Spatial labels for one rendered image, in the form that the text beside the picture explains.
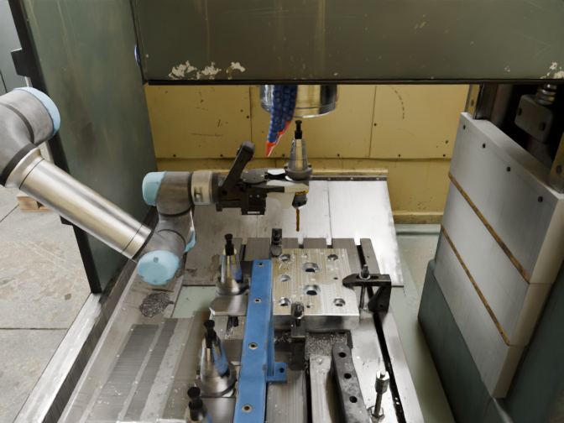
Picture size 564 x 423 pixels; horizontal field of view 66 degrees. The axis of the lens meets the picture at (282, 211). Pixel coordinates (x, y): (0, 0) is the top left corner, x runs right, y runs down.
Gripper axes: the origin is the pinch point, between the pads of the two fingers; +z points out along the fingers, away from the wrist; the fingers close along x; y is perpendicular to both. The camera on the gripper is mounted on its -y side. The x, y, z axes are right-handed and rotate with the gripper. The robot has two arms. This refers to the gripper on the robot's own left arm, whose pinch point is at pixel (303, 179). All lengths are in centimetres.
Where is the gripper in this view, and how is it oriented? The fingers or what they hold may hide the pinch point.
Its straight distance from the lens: 97.4
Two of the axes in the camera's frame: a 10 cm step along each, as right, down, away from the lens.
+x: -0.2, 5.0, -8.7
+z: 10.0, -0.1, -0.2
